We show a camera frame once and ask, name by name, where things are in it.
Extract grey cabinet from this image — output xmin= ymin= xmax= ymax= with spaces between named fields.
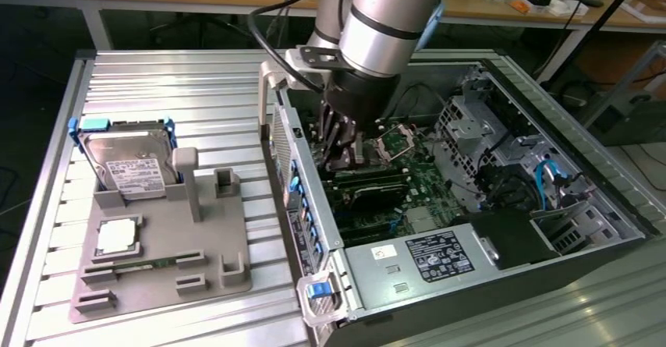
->
xmin=588 ymin=41 xmax=666 ymax=147

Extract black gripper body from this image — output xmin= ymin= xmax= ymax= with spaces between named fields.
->
xmin=321 ymin=70 xmax=403 ymax=133

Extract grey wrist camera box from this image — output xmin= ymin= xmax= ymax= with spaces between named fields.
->
xmin=285 ymin=45 xmax=345 ymax=90

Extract black stand pole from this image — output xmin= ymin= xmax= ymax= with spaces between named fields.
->
xmin=534 ymin=0 xmax=654 ymax=81

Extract white orange desk item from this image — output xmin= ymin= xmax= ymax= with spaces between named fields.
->
xmin=513 ymin=0 xmax=590 ymax=16

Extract silver CPU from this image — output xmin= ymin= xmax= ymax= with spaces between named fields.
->
xmin=97 ymin=220 xmax=142 ymax=254

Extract green motherboard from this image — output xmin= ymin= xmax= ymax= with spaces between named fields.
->
xmin=306 ymin=116 xmax=460 ymax=243

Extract green graphics card black fan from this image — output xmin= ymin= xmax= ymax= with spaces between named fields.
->
xmin=330 ymin=179 xmax=409 ymax=212

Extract blue disk wire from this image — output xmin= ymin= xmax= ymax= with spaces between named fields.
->
xmin=533 ymin=158 xmax=572 ymax=211

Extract silver chipset heatsink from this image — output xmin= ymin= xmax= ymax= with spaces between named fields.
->
xmin=405 ymin=208 xmax=437 ymax=229

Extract black camera cable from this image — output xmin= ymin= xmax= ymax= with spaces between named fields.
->
xmin=246 ymin=0 xmax=327 ymax=93

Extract blue disk caddy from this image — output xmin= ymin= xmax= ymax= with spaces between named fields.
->
xmin=67 ymin=116 xmax=182 ymax=188

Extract open black PC case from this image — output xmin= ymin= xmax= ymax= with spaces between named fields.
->
xmin=258 ymin=48 xmax=666 ymax=347

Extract silver hard disk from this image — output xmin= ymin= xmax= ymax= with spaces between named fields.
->
xmin=83 ymin=120 xmax=177 ymax=202

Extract green RAM stick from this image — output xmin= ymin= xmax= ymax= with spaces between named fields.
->
xmin=86 ymin=251 xmax=202 ymax=274

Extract black RAM stick white label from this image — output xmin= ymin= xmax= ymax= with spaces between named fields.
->
xmin=330 ymin=169 xmax=408 ymax=186

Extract silver perforated disk bay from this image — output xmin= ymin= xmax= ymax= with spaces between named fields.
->
xmin=432 ymin=66 xmax=537 ymax=168

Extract grey power supply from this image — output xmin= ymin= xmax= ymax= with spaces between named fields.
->
xmin=341 ymin=224 xmax=496 ymax=311

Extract silver socket cover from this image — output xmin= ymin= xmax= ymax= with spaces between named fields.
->
xmin=375 ymin=123 xmax=418 ymax=160

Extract grey parts rack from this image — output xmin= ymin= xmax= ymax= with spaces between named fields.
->
xmin=67 ymin=147 xmax=254 ymax=324

